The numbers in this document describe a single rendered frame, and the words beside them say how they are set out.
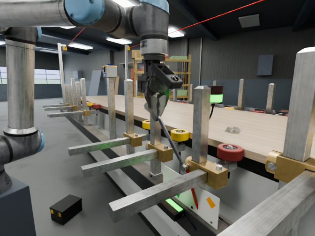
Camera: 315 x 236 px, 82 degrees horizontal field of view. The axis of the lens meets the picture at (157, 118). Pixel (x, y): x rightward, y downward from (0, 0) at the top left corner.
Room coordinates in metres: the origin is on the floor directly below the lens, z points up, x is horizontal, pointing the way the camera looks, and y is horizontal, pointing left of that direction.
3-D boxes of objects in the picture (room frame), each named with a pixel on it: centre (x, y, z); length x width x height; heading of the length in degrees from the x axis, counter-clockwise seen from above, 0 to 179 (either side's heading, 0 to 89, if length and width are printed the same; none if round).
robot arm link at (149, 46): (0.62, 0.01, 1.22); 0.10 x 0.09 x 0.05; 125
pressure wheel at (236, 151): (0.57, -0.24, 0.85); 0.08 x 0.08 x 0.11
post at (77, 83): (1.99, 0.86, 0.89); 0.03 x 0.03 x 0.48; 35
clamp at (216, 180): (0.53, -0.15, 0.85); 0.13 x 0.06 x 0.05; 35
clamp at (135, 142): (0.94, 0.14, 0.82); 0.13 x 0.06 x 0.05; 35
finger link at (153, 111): (0.61, 0.03, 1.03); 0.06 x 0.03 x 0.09; 35
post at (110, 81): (1.17, 0.30, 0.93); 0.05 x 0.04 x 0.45; 35
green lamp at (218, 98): (0.57, -0.17, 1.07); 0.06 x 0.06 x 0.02
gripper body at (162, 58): (0.62, 0.02, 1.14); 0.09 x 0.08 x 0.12; 35
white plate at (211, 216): (0.56, -0.10, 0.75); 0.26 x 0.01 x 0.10; 35
